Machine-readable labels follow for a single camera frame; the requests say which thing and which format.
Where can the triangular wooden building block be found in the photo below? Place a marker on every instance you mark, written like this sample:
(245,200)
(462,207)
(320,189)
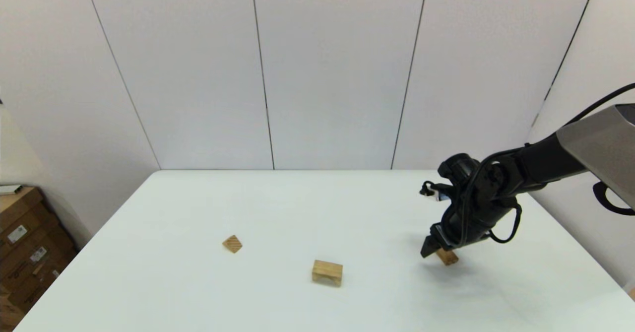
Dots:
(232,244)

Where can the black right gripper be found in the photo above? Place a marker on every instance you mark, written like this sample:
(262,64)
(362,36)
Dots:
(464,228)

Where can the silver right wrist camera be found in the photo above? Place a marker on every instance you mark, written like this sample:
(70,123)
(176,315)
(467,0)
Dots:
(439,196)

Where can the flat white item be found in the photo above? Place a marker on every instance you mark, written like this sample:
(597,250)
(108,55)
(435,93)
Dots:
(10,190)

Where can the arched wooden building block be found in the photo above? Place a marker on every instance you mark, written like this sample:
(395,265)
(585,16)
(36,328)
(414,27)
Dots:
(327,271)

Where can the brown cardboard box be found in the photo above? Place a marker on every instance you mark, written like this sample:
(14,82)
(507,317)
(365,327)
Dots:
(20,213)
(44,267)
(9,314)

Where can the rectangular wooden building block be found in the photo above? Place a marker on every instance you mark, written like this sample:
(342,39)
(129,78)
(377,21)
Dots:
(448,257)

